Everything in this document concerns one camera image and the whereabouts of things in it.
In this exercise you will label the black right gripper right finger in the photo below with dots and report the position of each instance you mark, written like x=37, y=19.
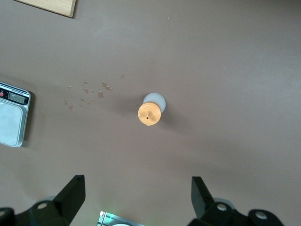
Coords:
x=202, y=202

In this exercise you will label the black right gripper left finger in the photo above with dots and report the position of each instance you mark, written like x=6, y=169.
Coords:
x=68, y=200

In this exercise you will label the squeeze bottle with orange cap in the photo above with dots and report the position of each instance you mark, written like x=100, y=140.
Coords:
x=149, y=115

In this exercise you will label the silver digital kitchen scale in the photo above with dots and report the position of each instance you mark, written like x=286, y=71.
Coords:
x=10, y=120

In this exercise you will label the scattered liquid droplets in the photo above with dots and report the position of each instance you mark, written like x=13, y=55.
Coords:
x=100, y=94

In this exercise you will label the wooden cutting board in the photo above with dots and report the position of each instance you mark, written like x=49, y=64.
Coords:
x=54, y=5

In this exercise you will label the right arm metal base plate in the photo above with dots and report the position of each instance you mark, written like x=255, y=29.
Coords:
x=110, y=220

